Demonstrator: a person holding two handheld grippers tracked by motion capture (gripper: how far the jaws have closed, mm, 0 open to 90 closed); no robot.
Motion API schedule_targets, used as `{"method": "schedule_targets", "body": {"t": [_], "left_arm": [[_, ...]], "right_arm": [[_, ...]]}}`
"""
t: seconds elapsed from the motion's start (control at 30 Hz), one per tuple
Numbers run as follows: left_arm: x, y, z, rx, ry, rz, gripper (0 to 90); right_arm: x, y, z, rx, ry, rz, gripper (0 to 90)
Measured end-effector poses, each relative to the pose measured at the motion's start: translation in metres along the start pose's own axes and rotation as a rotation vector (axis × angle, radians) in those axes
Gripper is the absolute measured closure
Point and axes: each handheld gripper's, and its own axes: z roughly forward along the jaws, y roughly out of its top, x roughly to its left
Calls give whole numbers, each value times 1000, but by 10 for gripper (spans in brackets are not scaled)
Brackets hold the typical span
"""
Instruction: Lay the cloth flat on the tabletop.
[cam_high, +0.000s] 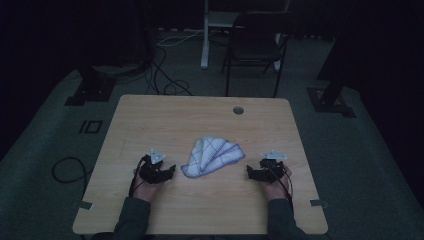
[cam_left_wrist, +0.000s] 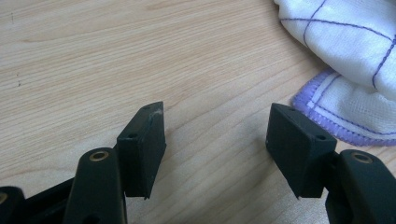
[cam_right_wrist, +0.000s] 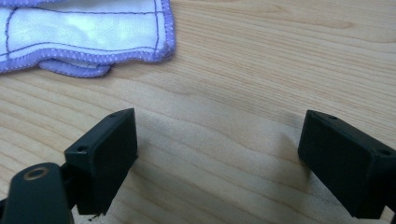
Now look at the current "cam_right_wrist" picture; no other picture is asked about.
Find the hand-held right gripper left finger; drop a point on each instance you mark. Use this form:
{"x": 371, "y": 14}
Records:
{"x": 104, "y": 161}

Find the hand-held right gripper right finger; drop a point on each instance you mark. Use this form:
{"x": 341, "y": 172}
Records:
{"x": 345, "y": 161}

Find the white cloth with purple edging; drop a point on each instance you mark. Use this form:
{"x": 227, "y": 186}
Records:
{"x": 84, "y": 28}

